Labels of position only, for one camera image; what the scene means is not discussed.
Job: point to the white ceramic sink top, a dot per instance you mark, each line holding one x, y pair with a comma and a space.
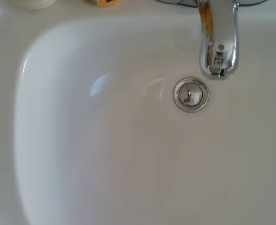
105, 152

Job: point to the chrome faucet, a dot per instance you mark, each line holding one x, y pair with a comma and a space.
219, 35

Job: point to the small cream jar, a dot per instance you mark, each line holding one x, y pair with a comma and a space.
36, 3

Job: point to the chrome sink drain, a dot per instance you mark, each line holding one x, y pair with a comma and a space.
191, 95

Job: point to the orange bottle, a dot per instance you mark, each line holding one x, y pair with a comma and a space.
100, 2

